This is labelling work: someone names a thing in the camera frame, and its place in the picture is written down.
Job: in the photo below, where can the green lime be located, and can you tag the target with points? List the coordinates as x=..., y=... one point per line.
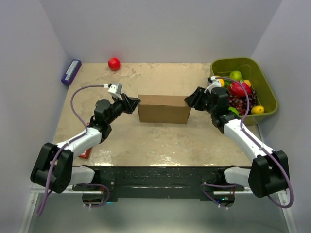
x=236, y=75

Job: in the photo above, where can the red rectangular box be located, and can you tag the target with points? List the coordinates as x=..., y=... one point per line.
x=85, y=154

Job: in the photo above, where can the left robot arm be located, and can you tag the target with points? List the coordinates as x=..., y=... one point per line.
x=54, y=166

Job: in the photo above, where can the purple rectangular box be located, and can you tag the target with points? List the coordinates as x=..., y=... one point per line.
x=71, y=72

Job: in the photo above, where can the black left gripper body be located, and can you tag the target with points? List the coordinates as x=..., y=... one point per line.
x=117, y=108

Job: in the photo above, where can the green plastic bin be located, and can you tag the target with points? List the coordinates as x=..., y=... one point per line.
x=251, y=71

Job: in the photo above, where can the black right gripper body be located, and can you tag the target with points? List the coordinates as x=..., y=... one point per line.
x=203, y=101

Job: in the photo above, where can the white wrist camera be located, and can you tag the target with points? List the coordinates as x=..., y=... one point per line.
x=114, y=89
x=212, y=83

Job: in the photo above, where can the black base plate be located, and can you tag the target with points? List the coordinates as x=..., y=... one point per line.
x=154, y=182

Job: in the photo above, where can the red apple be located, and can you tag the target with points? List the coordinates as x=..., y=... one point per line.
x=114, y=64

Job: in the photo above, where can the yellow lemon upper left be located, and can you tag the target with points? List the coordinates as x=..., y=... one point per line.
x=221, y=81

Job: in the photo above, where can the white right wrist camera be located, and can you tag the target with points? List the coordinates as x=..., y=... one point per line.
x=212, y=83

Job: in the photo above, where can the brown cardboard box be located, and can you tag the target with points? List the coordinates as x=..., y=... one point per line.
x=163, y=109

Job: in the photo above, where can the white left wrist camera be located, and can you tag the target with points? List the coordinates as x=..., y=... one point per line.
x=114, y=89

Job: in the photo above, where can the purple grape bunch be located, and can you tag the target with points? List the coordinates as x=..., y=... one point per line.
x=240, y=103

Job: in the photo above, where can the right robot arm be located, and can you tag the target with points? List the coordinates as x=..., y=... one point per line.
x=269, y=171

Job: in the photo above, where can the orange fruit behind dragonfruit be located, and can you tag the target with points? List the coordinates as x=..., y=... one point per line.
x=247, y=83

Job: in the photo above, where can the green fruit lower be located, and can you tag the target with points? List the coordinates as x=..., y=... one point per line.
x=234, y=110

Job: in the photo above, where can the yellow mango lower right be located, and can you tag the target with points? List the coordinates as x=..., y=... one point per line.
x=258, y=109

